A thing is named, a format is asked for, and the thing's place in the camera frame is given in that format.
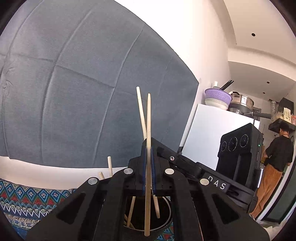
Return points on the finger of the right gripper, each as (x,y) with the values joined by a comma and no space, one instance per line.
(178,162)

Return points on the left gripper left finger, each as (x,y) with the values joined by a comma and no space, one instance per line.
(94,211)

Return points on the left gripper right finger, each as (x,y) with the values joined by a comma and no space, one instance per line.
(201,210)

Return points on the wooden chopstick three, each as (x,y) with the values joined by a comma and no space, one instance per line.
(128,223)

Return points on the wooden chopstick four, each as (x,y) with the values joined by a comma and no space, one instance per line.
(148,177)

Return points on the wooden chopstick two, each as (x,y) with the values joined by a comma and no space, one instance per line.
(101,176)

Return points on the wooden chopstick one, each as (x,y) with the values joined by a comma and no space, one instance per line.
(109,160)

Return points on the white refrigerator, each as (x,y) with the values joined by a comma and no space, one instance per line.
(209,125)

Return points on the person in black shirt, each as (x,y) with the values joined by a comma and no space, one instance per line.
(278,155)

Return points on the purple colander basket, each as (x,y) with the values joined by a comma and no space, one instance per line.
(217,98)

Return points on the patterned blue tablecloth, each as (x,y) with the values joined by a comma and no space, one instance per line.
(25,206)

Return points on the steel cooking pot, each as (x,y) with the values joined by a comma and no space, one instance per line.
(240,103)

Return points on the black chopsticks in basket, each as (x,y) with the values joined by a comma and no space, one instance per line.
(226,85)

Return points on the grey cloth backdrop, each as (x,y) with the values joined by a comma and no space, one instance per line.
(69,73)

